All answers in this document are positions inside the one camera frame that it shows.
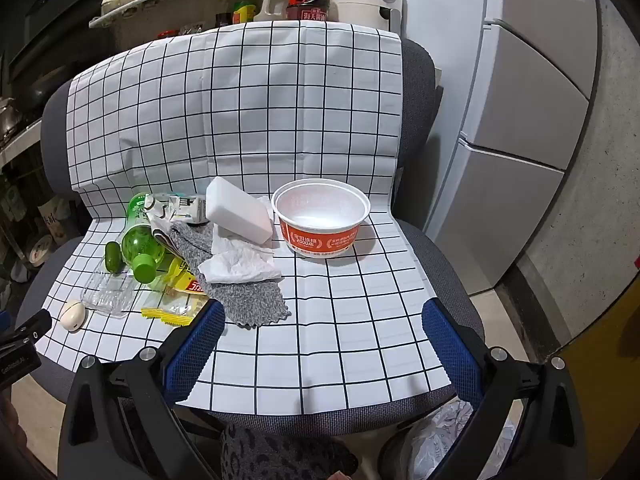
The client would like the white plastic jug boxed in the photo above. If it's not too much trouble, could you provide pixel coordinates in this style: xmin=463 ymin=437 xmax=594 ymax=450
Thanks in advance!
xmin=256 ymin=0 xmax=291 ymax=23

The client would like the metal pot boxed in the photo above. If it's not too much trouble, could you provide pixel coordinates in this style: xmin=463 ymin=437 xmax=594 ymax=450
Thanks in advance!
xmin=0 ymin=96 xmax=25 ymax=143

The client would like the clear plastic tray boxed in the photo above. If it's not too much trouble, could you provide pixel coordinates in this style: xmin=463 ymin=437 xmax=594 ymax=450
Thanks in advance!
xmin=80 ymin=265 xmax=143 ymax=318

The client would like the white foam block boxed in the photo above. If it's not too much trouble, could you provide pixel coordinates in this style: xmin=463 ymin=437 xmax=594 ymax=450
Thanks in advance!
xmin=206 ymin=176 xmax=275 ymax=248

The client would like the black trash bin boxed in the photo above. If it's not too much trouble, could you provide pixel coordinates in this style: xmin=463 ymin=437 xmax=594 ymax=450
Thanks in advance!
xmin=380 ymin=400 xmax=518 ymax=480

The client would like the grey office chair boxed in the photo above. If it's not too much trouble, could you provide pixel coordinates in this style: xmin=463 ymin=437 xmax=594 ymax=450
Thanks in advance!
xmin=15 ymin=37 xmax=486 ymax=431

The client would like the black range hood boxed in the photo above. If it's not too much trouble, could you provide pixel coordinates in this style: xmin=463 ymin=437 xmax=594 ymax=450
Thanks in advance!
xmin=0 ymin=0 xmax=116 ymax=76

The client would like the light blue white packet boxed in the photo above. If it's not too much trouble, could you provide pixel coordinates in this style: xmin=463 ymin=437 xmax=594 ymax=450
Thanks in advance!
xmin=167 ymin=191 xmax=210 ymax=225

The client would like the clear yellow-edged wrapper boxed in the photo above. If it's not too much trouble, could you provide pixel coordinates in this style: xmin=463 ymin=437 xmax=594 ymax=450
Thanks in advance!
xmin=141 ymin=289 xmax=211 ymax=328

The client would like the printed white bin bag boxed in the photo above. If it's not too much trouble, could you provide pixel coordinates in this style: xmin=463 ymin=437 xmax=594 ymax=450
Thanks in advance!
xmin=407 ymin=400 xmax=518 ymax=480

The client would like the grey knitted sock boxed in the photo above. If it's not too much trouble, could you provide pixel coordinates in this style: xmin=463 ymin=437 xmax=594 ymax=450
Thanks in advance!
xmin=167 ymin=222 xmax=292 ymax=330

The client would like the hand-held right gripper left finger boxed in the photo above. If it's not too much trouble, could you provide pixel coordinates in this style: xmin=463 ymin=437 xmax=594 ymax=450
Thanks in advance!
xmin=57 ymin=299 xmax=227 ymax=480

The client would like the leopard print trouser leg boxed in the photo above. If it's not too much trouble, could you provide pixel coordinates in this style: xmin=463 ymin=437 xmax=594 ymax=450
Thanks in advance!
xmin=220 ymin=422 xmax=358 ymax=480

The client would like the green yellow-capped bottle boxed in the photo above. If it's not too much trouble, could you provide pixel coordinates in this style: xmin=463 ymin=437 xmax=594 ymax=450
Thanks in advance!
xmin=232 ymin=0 xmax=257 ymax=26

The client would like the yellow door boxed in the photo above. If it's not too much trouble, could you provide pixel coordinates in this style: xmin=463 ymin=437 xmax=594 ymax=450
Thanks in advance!
xmin=565 ymin=310 xmax=640 ymax=480

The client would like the green plastic bottle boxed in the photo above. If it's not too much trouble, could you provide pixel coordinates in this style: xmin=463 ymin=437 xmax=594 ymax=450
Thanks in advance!
xmin=121 ymin=192 xmax=173 ymax=290

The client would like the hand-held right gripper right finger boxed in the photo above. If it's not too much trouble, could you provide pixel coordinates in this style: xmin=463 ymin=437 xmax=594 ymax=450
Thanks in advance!
xmin=421 ymin=297 xmax=586 ymax=480

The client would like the white black-checked cloth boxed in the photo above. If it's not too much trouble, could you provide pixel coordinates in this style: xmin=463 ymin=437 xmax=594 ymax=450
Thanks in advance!
xmin=37 ymin=22 xmax=456 ymax=415

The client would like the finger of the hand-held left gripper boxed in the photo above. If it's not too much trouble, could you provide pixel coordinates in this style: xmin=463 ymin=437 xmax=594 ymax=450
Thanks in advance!
xmin=0 ymin=309 xmax=52 ymax=348

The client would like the white refrigerator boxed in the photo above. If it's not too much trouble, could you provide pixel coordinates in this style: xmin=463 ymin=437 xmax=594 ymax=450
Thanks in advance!
xmin=400 ymin=0 xmax=601 ymax=296

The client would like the orange instant noodle bowl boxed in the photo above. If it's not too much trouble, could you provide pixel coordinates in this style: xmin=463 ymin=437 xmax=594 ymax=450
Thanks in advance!
xmin=271 ymin=178 xmax=372 ymax=259

